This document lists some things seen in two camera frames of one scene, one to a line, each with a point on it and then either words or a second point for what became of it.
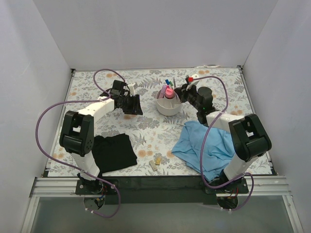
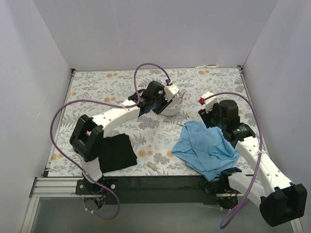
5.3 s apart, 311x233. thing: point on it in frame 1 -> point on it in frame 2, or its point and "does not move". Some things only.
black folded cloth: [113, 152] does not move
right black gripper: [183, 91] -> [205, 119]
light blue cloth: [218, 150] does not move
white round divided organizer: [168, 107] does not move
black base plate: [161, 190] does not move
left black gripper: [129, 104] -> [162, 107]
